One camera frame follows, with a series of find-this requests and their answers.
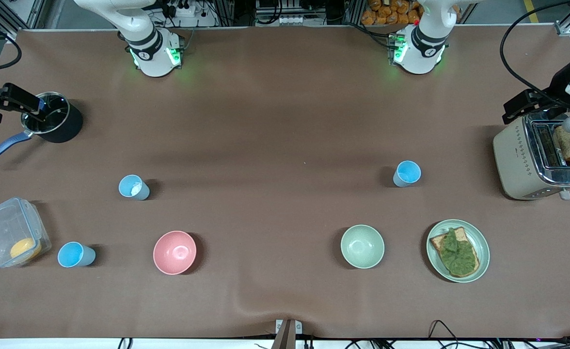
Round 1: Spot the blue plastic cup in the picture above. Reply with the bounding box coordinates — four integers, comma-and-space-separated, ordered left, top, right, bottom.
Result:
118, 174, 150, 201
57, 241, 96, 268
393, 160, 422, 188

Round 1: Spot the glass lid blue knob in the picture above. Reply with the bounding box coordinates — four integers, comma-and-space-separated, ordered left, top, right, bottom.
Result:
21, 92, 69, 135

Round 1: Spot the beige metal toaster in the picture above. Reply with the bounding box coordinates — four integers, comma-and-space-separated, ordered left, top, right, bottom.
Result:
492, 111, 570, 201

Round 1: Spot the clear plastic food container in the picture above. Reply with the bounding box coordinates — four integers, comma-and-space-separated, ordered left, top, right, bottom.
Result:
0, 197, 52, 268

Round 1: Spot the pale green plate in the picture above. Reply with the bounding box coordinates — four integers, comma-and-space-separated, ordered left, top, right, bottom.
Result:
426, 219, 491, 283

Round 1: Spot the yellow round food piece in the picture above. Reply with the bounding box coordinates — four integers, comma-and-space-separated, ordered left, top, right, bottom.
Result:
10, 238, 42, 262

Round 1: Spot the toast slice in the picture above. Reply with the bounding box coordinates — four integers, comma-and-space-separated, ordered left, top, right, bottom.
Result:
429, 226, 480, 278

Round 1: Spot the bag of bread rolls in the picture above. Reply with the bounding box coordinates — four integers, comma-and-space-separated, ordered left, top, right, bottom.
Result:
361, 0, 426, 26

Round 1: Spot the green lettuce leaf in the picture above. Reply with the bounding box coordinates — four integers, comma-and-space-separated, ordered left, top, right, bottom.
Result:
440, 228, 477, 276

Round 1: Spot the pink bowl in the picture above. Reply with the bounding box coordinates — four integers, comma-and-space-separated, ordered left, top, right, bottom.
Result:
153, 230, 197, 275

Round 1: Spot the pale green bowl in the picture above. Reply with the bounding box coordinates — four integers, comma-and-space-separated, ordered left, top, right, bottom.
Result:
340, 224, 385, 269

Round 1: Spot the brown table cloth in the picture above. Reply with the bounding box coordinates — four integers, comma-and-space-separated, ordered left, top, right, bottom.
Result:
0, 25, 570, 340

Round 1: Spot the black pot blue handle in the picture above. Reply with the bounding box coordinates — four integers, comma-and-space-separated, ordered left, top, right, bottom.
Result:
0, 91, 84, 167

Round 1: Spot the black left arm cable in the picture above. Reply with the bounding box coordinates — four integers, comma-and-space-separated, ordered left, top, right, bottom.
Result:
500, 0, 570, 100

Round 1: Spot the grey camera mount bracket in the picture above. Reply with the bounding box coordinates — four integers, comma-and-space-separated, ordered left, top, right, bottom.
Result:
271, 319, 303, 349

